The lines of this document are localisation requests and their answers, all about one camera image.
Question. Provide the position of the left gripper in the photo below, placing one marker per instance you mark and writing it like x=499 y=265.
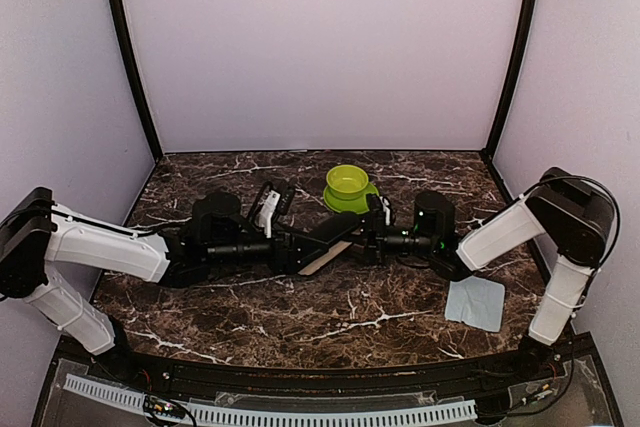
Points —
x=291 y=263

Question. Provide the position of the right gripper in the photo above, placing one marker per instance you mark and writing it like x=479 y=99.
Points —
x=375 y=244

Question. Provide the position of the black glasses case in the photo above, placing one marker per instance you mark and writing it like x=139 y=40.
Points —
x=339 y=226

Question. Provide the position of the blue cleaning cloth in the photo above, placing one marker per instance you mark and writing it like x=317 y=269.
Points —
x=476 y=302

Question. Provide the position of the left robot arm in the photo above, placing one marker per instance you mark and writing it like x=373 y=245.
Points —
x=40 y=233

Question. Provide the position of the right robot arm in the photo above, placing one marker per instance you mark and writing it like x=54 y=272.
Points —
x=580 y=216

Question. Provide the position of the green plate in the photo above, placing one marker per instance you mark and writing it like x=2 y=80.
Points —
x=357 y=205

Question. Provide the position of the green bowl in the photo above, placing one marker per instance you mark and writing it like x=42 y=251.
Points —
x=346 y=181

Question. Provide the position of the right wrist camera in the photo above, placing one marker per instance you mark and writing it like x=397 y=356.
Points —
x=380 y=211

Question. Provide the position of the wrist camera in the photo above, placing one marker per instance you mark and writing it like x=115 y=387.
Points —
x=380 y=211
x=272 y=202

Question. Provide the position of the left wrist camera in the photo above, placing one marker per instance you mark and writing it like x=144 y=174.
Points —
x=272 y=202

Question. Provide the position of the black front rail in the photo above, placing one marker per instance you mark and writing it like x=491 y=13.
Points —
x=487 y=376

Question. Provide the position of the white slotted cable duct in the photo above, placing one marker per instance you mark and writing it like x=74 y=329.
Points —
x=245 y=410

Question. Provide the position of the right black frame post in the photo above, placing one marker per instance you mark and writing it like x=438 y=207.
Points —
x=511 y=77

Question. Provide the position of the black frame post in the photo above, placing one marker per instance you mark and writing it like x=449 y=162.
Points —
x=511 y=77
x=128 y=57

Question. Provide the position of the left black frame post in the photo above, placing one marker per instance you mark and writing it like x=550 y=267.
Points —
x=128 y=57

